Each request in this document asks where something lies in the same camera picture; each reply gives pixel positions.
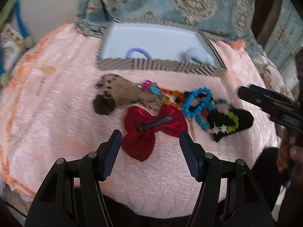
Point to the cream patterned cushion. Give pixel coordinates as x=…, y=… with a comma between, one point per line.
x=11, y=49

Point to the red bow hair clip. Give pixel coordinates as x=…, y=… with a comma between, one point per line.
x=139, y=146

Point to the leopard print hair bow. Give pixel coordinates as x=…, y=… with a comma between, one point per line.
x=123, y=89

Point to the striped box with white inside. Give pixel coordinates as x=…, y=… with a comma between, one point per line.
x=142, y=64

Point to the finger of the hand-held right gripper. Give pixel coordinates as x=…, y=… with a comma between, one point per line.
x=253, y=95

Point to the black felt hair clip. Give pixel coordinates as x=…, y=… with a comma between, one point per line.
x=243, y=118

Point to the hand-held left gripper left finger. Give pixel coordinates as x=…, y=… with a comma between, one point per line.
x=110, y=157

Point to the pink plush blanket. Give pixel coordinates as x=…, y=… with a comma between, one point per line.
x=59, y=99

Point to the light blue scrunchie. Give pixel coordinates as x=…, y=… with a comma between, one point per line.
x=196, y=56

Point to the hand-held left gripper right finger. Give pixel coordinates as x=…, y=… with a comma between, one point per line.
x=191, y=158

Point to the person's right hand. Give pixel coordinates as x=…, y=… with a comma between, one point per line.
x=292, y=151

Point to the dark post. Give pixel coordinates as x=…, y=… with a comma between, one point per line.
x=267, y=16

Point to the teal damask curtain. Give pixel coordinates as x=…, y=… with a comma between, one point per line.
x=213, y=9

